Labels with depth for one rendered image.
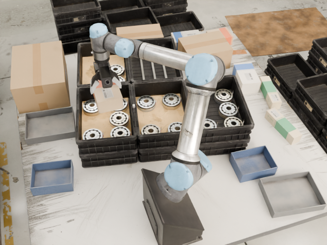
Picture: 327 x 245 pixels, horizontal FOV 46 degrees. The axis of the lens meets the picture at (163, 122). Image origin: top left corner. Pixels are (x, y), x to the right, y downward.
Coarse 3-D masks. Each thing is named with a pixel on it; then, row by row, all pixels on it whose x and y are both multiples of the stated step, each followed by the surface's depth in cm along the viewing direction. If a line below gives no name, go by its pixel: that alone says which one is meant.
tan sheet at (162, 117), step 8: (152, 96) 221; (160, 96) 221; (136, 104) 217; (160, 104) 217; (144, 112) 213; (152, 112) 213; (160, 112) 213; (168, 112) 213; (176, 112) 213; (144, 120) 209; (152, 120) 209; (160, 120) 209; (168, 120) 209; (176, 120) 209; (160, 128) 205
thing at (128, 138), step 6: (126, 84) 213; (78, 90) 209; (78, 96) 206; (132, 96) 207; (78, 102) 203; (132, 102) 204; (78, 108) 200; (132, 108) 201; (78, 114) 197; (132, 114) 198; (78, 120) 194; (132, 120) 195; (78, 126) 192; (78, 132) 189; (102, 138) 187; (108, 138) 187; (114, 138) 187; (120, 138) 187; (126, 138) 187; (132, 138) 188; (78, 144) 186; (84, 144) 187
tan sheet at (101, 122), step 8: (128, 112) 212; (88, 120) 208; (96, 120) 208; (104, 120) 208; (88, 128) 204; (96, 128) 204; (104, 128) 204; (112, 128) 204; (128, 128) 204; (104, 136) 201
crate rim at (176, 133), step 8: (160, 80) 216; (168, 80) 216; (176, 80) 216; (184, 88) 213; (136, 112) 199; (136, 120) 195; (136, 128) 191; (144, 136) 188; (152, 136) 189; (160, 136) 190; (168, 136) 190; (176, 136) 191
